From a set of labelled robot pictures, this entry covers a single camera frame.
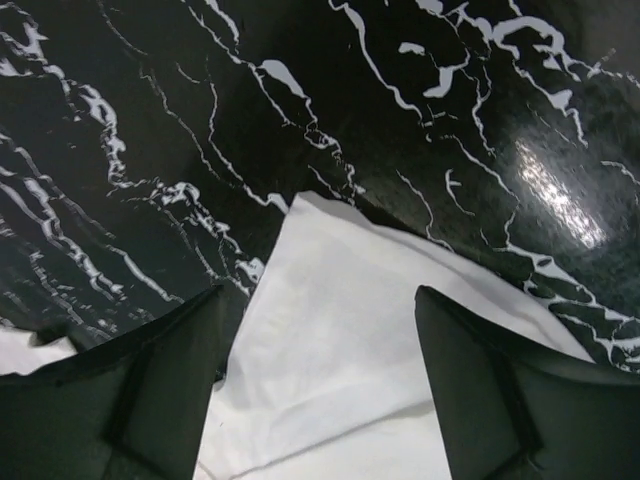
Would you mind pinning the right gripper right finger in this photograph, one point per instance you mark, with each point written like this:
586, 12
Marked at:
511, 408

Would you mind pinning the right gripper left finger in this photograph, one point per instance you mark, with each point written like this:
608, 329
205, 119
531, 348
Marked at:
133, 407

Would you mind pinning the white t-shirt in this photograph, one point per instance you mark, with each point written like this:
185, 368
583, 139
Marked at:
325, 378

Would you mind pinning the black marbled table mat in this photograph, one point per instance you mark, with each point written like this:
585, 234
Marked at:
151, 149

